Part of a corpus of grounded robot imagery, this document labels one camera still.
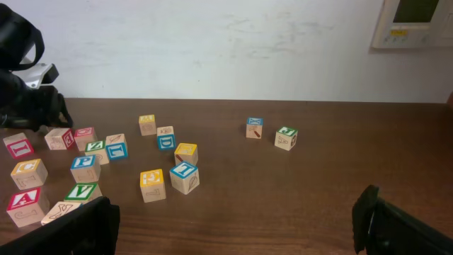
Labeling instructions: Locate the green J wooden block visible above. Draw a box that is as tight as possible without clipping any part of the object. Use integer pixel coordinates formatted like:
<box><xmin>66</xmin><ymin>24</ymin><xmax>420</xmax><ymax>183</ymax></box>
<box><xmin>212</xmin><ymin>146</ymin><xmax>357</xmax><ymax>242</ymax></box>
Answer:
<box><xmin>275</xmin><ymin>126</ymin><xmax>298</xmax><ymax>151</ymax></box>

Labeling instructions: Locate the yellow C wooden block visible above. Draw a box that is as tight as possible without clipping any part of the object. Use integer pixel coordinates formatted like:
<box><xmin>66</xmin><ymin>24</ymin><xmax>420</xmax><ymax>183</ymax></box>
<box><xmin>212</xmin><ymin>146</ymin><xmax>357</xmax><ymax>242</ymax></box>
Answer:
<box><xmin>11</xmin><ymin>159</ymin><xmax>48</xmax><ymax>190</ymax></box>

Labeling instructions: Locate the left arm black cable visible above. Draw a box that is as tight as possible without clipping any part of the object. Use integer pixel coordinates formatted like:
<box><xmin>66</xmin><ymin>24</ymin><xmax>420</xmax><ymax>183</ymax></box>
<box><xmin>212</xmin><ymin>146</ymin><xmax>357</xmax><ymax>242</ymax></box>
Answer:
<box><xmin>0</xmin><ymin>3</ymin><xmax>46</xmax><ymax>72</ymax></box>

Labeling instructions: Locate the yellow top wooden block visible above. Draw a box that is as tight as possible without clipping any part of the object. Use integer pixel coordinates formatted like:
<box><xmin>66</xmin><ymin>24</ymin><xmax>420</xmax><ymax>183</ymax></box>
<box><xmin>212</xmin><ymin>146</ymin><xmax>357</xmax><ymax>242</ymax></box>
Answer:
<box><xmin>174</xmin><ymin>143</ymin><xmax>198</xmax><ymax>166</ymax></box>

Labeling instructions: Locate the red I wooden block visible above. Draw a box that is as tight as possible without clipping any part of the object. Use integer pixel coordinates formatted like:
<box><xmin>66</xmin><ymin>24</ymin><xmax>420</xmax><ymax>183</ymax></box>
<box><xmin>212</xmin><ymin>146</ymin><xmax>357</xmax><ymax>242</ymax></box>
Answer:
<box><xmin>3</xmin><ymin>132</ymin><xmax>34</xmax><ymax>159</ymax></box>

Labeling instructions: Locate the red O wooden block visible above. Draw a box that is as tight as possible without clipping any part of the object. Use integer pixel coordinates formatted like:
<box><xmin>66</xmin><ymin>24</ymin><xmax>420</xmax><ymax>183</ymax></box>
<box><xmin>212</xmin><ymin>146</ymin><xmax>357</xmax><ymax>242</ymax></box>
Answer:
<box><xmin>74</xmin><ymin>127</ymin><xmax>98</xmax><ymax>152</ymax></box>

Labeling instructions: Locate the green V wooden block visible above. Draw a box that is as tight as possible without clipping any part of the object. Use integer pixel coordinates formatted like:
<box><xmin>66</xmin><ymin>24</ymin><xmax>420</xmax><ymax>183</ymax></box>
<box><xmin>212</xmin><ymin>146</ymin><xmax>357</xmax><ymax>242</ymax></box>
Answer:
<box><xmin>64</xmin><ymin>183</ymin><xmax>103</xmax><ymax>204</ymax></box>

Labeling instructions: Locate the blue D wooden block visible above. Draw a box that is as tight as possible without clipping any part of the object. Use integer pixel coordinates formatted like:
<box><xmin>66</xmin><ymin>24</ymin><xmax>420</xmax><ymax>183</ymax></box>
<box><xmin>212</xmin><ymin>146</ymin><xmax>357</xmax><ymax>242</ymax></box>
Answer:
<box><xmin>156</xmin><ymin>126</ymin><xmax>176</xmax><ymax>151</ymax></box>

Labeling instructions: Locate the blue X wooden block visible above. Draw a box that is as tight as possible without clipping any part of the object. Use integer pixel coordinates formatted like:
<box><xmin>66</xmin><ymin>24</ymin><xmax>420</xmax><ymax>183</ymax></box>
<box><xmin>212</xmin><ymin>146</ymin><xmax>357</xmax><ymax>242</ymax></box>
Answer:
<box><xmin>246</xmin><ymin>117</ymin><xmax>263</xmax><ymax>139</ymax></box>

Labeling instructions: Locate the red E wooden block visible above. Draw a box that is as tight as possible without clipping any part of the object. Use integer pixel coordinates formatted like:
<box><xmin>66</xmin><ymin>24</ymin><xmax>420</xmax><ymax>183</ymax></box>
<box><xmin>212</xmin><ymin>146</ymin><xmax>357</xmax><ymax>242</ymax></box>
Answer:
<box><xmin>45</xmin><ymin>128</ymin><xmax>75</xmax><ymax>150</ymax></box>

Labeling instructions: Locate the red A wooden block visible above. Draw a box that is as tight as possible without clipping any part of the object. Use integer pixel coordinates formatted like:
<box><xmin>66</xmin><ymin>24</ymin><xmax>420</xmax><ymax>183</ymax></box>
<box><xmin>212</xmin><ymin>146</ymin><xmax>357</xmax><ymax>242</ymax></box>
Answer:
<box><xmin>6</xmin><ymin>187</ymin><xmax>50</xmax><ymax>227</ymax></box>

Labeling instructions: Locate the plain drawing wooden block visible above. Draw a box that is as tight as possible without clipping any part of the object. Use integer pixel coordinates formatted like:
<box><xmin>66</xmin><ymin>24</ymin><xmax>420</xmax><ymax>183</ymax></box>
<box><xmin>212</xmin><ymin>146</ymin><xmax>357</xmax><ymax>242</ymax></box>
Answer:
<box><xmin>40</xmin><ymin>201</ymin><xmax>82</xmax><ymax>225</ymax></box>

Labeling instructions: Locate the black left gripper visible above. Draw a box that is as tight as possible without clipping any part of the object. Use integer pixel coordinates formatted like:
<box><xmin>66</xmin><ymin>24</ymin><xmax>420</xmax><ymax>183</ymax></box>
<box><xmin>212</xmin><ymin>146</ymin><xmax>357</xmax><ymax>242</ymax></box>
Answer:
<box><xmin>1</xmin><ymin>63</ymin><xmax>74</xmax><ymax>131</ymax></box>

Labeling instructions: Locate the blue I leaf wooden block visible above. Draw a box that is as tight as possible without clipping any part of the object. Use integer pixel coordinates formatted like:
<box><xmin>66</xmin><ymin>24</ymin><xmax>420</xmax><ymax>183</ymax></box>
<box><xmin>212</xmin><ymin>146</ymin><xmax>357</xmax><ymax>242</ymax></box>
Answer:
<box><xmin>169</xmin><ymin>161</ymin><xmax>200</xmax><ymax>195</ymax></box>

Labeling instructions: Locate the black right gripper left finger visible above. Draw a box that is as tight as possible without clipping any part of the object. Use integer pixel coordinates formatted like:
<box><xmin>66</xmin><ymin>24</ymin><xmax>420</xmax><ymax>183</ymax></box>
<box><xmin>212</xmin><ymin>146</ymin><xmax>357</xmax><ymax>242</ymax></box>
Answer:
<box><xmin>1</xmin><ymin>196</ymin><xmax>120</xmax><ymax>255</ymax></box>

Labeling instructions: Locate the yellow far wooden block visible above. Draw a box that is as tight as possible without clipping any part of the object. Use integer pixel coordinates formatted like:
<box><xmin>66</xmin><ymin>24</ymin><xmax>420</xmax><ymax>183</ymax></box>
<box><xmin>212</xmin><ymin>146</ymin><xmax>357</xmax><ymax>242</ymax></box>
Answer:
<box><xmin>139</xmin><ymin>115</ymin><xmax>156</xmax><ymax>136</ymax></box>

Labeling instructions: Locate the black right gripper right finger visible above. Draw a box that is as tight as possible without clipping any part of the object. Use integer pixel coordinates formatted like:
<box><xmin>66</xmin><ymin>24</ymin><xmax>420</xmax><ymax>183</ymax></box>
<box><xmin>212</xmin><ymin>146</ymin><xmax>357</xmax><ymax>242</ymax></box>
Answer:
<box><xmin>352</xmin><ymin>185</ymin><xmax>452</xmax><ymax>255</ymax></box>

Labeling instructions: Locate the beige wall control panel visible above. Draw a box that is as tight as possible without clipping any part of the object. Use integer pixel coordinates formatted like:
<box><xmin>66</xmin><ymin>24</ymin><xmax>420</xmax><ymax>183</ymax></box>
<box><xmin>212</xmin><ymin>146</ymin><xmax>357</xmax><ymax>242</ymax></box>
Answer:
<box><xmin>371</xmin><ymin>0</ymin><xmax>452</xmax><ymax>49</ymax></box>

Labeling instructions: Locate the blue P wooden block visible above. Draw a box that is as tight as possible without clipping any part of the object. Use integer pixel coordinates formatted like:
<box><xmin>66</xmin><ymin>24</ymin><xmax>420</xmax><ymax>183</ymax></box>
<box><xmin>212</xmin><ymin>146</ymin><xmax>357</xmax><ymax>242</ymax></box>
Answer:
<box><xmin>70</xmin><ymin>155</ymin><xmax>101</xmax><ymax>183</ymax></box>

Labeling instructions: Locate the yellow E wooden block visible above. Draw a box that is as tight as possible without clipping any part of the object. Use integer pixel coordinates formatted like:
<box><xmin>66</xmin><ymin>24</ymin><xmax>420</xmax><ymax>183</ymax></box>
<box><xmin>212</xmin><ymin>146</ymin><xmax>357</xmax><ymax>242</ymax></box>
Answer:
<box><xmin>139</xmin><ymin>169</ymin><xmax>166</xmax><ymax>203</ymax></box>

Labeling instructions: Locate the green Z wooden block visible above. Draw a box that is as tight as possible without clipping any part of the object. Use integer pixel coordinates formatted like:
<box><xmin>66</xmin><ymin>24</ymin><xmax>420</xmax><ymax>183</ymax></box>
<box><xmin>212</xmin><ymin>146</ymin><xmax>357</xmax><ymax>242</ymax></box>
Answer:
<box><xmin>85</xmin><ymin>140</ymin><xmax>110</xmax><ymax>165</ymax></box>

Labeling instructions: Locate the blue L feather wooden block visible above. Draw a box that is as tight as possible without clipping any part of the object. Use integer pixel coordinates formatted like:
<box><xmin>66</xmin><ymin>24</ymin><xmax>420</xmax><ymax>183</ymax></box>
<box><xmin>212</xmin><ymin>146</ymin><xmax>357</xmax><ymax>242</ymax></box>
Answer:
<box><xmin>105</xmin><ymin>133</ymin><xmax>128</xmax><ymax>160</ymax></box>

